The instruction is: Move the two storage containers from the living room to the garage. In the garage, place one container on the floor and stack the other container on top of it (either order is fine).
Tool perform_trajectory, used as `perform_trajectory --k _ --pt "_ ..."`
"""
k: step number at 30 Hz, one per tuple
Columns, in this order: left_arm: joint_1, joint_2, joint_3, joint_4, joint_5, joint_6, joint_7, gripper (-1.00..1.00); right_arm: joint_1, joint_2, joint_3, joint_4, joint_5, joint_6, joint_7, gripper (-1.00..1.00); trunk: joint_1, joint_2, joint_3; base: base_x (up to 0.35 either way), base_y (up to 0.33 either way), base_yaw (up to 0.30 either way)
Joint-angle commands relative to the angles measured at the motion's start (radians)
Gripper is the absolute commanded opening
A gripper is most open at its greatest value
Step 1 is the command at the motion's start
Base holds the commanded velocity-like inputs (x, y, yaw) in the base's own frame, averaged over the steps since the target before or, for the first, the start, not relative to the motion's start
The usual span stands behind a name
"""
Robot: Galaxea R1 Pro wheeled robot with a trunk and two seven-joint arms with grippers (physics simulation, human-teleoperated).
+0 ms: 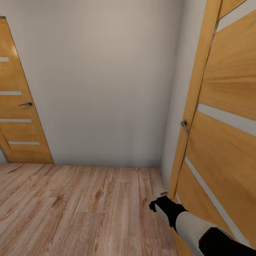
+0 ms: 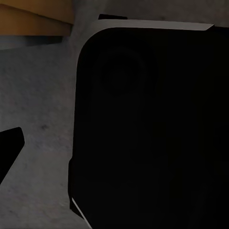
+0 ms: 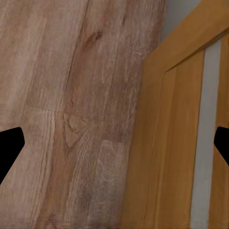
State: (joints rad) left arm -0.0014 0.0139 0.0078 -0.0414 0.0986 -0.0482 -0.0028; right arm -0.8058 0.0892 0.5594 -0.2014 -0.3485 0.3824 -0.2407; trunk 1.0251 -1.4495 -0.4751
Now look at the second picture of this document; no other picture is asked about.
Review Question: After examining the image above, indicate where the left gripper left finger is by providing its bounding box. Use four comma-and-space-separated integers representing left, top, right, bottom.
0, 127, 25, 184

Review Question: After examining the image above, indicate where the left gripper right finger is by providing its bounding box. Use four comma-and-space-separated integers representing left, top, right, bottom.
214, 127, 229, 165

